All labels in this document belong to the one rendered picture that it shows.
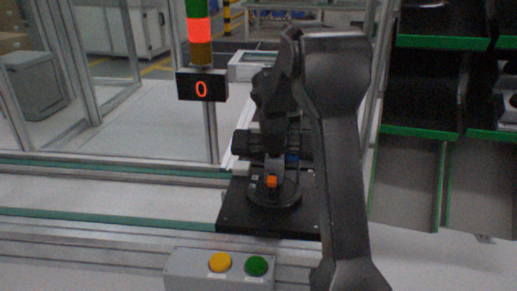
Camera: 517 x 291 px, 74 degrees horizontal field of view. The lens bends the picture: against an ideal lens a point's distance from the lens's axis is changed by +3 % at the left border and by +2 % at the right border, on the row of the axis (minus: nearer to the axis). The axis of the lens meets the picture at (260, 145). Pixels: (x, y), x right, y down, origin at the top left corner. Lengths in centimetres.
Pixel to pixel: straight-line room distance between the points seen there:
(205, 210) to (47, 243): 35
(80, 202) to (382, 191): 75
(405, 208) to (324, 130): 48
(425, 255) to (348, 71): 66
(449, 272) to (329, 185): 62
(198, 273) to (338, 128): 45
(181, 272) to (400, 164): 51
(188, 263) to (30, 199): 54
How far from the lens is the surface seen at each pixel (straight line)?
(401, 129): 67
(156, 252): 79
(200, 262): 71
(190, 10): 81
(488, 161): 87
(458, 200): 83
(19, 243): 95
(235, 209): 80
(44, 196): 109
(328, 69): 34
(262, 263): 68
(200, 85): 84
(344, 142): 34
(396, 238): 95
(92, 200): 102
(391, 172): 80
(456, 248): 99
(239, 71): 195
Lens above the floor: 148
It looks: 29 degrees down
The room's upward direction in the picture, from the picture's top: straight up
